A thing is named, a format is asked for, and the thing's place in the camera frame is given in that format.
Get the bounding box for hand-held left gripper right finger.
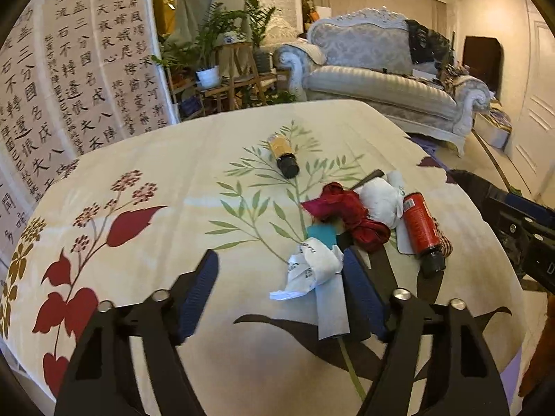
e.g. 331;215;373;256
342;247;511;416

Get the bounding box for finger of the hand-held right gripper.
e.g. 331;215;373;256
446;169;495;197
485;184;555;231

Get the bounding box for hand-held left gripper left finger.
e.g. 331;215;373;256
54;249;220;416

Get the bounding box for white printed paper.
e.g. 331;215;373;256
269;238;345;302

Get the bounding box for yellow bottle with black cap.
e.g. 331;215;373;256
266;134;301;179

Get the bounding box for grey paper strip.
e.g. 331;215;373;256
316;275;351;341

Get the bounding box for white box with patterned cloth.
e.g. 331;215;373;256
474;99;513;151

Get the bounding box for white paper tag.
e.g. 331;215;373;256
396;224;418;254

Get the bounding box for teal card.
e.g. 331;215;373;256
306;224;339;250

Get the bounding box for brown patterned wrapper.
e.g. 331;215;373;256
436;224;454;257

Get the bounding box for red bottle with black cap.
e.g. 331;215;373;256
402;191;447;279

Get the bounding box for crumpled red cloth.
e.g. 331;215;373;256
301;183;392;254

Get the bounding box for crumpled white tissue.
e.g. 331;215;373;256
360;171;406;229

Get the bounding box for patterned dark blanket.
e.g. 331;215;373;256
438;63;472;93

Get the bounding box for floral cream tablecloth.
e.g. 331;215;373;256
0;99;527;416

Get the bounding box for white panelled door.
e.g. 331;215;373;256
503;4;555;193

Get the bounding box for dark wooden cabinet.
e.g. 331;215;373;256
462;36;504;101

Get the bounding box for ornate grey sofa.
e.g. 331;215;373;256
273;8;490;157

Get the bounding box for black cloth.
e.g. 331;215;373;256
405;19;454;66

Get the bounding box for green plant in white pot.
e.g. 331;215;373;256
152;2;244;90

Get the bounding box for wooden plant stand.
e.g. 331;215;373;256
167;41;278;117

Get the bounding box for grey flower pot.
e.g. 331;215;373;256
254;47;272;73

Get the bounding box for cream ornate armchair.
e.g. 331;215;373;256
260;18;306;47

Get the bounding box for calligraphy paper screen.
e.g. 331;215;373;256
0;0;180;269

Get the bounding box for tall green leafy plant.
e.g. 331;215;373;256
240;0;279;53

